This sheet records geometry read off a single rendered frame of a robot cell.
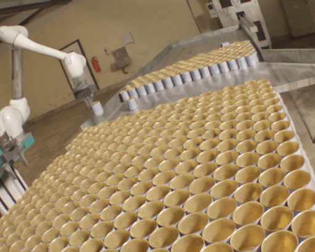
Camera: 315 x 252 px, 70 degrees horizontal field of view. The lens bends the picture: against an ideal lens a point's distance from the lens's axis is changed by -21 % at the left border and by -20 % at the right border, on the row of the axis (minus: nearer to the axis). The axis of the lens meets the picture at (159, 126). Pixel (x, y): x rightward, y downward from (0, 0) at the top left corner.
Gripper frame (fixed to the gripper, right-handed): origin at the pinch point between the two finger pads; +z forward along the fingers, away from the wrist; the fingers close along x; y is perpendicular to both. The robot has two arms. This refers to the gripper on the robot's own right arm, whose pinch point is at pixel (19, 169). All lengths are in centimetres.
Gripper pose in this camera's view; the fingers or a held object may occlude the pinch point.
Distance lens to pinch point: 149.2
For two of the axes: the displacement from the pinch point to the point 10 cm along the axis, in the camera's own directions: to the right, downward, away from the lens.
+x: -1.4, 4.4, -8.9
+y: -9.2, 2.8, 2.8
